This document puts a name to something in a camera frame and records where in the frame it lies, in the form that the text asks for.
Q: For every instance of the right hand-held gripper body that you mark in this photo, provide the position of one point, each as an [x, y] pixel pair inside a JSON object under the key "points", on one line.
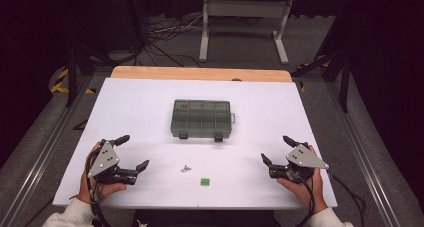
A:
{"points": [[303, 158]]}

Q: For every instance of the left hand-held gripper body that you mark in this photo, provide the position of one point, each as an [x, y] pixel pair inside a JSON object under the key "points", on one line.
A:
{"points": [[104, 158]]}

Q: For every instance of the small metal screw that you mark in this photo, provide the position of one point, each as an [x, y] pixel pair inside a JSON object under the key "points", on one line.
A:
{"points": [[185, 168]]}

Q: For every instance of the small green plastic block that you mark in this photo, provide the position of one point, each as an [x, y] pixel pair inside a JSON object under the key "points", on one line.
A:
{"points": [[205, 182]]}

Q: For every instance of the grey transparent compartment box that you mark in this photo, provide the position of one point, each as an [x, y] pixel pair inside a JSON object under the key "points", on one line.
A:
{"points": [[201, 118]]}

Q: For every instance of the person's right hand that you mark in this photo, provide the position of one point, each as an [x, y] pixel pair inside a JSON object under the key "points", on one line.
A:
{"points": [[318, 190]]}

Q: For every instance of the person's left hand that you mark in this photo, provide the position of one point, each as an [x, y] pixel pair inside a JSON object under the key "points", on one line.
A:
{"points": [[83, 187]]}

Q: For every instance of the white table cover board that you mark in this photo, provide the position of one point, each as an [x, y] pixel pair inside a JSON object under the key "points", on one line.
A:
{"points": [[140, 97]]}

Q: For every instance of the black metal stand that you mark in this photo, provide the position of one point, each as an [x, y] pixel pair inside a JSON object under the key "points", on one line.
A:
{"points": [[345, 83], [71, 77]]}

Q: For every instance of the person's dark clothing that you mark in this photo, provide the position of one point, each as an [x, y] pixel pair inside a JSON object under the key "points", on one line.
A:
{"points": [[206, 218]]}

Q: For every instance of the metal floor rail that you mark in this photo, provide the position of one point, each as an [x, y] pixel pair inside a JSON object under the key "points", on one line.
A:
{"points": [[40, 163], [363, 157]]}

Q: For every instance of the white metal stand frame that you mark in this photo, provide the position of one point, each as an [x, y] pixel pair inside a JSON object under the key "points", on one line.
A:
{"points": [[246, 8]]}

